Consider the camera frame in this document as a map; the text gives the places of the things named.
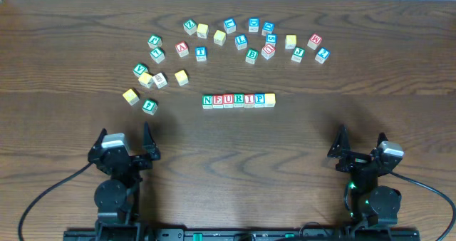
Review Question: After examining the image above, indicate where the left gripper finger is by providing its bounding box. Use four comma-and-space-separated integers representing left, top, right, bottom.
93, 128, 108, 152
142, 122, 159, 155

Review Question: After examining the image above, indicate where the green N block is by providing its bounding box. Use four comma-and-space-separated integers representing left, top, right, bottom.
202, 95, 213, 109

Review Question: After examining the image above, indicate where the red E block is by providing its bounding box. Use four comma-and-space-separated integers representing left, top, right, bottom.
212, 95, 224, 109

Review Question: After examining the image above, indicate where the yellow S block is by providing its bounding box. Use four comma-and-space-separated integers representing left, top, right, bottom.
264, 93, 276, 108

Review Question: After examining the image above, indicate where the red u block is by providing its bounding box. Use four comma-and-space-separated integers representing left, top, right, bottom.
222, 94, 234, 108
261, 43, 276, 60

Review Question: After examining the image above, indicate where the blue P block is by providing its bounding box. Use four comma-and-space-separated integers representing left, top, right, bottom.
254, 93, 265, 108

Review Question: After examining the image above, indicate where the green R block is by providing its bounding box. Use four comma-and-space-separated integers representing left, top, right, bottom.
233, 93, 244, 108

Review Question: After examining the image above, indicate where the red I block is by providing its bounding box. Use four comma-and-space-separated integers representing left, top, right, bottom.
244, 94, 255, 108

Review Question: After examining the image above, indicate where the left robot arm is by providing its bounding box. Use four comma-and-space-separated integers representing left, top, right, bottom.
88, 123, 161, 241

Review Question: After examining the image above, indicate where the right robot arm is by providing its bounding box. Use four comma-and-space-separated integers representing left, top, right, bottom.
327, 125, 405, 239

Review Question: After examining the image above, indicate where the green 4 block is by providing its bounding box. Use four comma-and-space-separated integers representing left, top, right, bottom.
142, 99, 158, 116

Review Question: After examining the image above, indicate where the yellow block far left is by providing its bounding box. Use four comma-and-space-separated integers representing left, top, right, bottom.
123, 88, 140, 106

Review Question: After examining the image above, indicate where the yellow block beside V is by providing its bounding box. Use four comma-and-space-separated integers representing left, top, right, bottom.
138, 72, 154, 88

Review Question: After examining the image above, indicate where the plain picture block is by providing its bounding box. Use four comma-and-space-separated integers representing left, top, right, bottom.
152, 72, 168, 88

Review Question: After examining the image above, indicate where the yellow block centre left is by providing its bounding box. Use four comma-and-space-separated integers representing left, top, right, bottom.
175, 69, 189, 86

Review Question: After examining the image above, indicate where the green V block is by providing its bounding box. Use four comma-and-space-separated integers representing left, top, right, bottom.
133, 63, 148, 78

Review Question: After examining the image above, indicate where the blue 2 block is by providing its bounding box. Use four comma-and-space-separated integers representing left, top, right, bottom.
315, 48, 331, 64

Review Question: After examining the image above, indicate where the green J block right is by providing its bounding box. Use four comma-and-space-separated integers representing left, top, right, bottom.
291, 46, 306, 63

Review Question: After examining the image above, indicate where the green j block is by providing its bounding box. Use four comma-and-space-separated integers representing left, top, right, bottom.
291, 46, 306, 63
147, 34, 162, 49

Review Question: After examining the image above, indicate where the red A block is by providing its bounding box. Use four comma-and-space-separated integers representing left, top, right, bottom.
175, 41, 189, 57

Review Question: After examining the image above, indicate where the green J block left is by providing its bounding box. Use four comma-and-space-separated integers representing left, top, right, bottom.
147, 34, 162, 49

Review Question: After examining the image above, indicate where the blue T block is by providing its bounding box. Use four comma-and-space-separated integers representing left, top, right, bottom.
195, 46, 207, 61

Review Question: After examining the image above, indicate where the red M block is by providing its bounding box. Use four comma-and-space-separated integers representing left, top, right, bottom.
307, 34, 322, 50

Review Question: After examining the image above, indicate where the yellow K block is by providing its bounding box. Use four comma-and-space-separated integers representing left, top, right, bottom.
285, 34, 297, 49

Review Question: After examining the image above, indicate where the red U block tilted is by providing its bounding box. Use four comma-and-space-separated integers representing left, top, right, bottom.
261, 43, 276, 60

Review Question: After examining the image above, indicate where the green Z block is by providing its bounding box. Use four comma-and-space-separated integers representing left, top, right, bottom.
183, 19, 197, 36

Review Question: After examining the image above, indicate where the yellow block top row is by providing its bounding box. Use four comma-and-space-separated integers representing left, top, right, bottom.
197, 24, 209, 39

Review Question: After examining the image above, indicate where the blue 5 block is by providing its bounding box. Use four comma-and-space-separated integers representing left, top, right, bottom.
265, 34, 277, 47

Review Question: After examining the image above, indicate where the green B block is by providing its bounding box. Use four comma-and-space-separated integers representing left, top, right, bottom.
245, 48, 259, 65

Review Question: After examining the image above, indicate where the yellow Q block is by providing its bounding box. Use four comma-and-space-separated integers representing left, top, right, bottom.
213, 30, 227, 46

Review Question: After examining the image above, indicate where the blue D block tilted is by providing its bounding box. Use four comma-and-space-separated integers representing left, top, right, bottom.
261, 21, 275, 36

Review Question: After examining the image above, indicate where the right black cable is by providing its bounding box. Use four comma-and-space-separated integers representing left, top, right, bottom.
388, 169, 456, 241

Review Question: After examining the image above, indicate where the black cable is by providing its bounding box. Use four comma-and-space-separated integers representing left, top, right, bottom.
388, 169, 456, 241
17, 162, 94, 241

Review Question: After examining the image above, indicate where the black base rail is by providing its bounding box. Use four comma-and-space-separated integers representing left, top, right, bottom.
63, 228, 420, 241

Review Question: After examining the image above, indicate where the left black cable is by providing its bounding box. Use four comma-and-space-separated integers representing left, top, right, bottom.
17, 162, 94, 241

